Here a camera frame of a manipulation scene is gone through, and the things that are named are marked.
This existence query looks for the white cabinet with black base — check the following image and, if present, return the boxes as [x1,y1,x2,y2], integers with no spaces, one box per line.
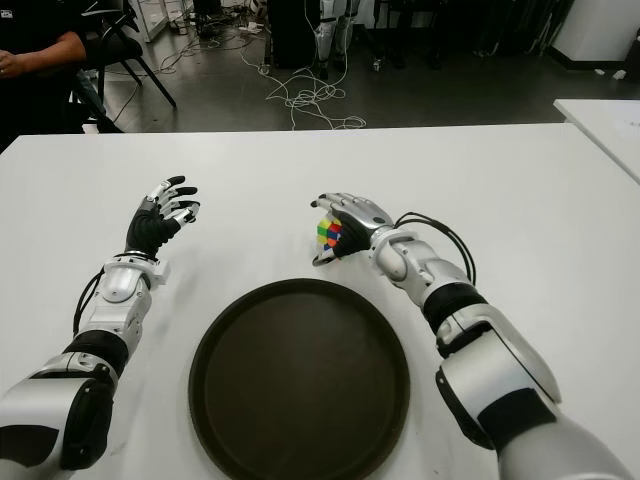
[551,0,640,64]

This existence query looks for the white glass display cabinet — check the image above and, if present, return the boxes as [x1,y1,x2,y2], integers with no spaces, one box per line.
[127,0,194,44]

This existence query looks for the black folding chair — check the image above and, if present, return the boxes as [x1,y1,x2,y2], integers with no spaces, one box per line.
[74,0,177,134]

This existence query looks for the dark brown round plate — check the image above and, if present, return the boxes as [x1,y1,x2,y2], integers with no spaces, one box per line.
[188,278,412,480]

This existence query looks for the tangled white floor cable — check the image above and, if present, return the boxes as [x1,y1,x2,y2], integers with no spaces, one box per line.
[239,29,369,132]

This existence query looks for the multicoloured Rubik's cube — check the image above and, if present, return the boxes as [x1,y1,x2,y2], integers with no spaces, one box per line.
[315,215,346,251]

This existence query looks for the seated person in black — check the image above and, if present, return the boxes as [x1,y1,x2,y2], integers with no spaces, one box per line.
[0,0,121,151]

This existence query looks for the white side table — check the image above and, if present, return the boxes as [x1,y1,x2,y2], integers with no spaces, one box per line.
[552,98,640,184]

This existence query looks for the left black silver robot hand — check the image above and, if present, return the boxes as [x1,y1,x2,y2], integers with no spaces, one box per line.
[124,175,203,261]

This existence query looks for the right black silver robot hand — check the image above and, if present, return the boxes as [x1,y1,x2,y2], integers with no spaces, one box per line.
[310,191,396,267]

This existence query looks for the tall black cabinet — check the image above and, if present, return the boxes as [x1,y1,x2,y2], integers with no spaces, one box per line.
[267,0,321,70]

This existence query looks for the standing silver humanoid robot legs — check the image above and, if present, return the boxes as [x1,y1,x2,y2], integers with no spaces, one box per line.
[313,0,357,76]

